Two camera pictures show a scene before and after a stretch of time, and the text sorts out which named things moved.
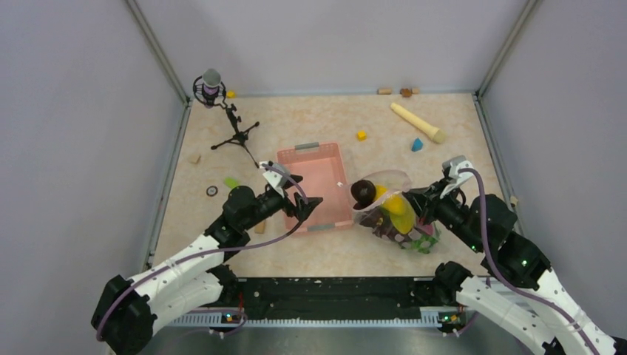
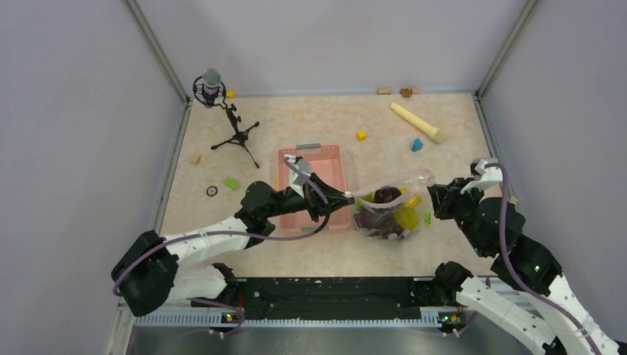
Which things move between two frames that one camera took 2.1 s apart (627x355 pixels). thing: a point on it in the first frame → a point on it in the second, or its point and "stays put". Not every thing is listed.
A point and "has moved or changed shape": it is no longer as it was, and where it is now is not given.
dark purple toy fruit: (364, 191) → (386, 194)
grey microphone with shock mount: (208, 89) stays put
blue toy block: (417, 145) stays put
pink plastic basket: (322, 169) stays put
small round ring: (212, 191) stays put
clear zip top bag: (379, 203) has moved or changed shape
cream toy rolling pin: (437, 134) stays put
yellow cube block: (361, 135) stays put
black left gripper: (301, 210) → (316, 205)
